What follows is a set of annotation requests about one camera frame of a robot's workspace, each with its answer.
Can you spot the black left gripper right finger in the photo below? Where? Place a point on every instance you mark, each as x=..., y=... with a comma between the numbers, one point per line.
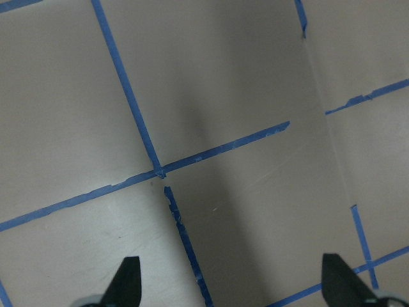
x=340, y=286

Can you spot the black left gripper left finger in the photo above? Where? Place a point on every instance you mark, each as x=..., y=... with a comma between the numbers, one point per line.
x=124, y=290

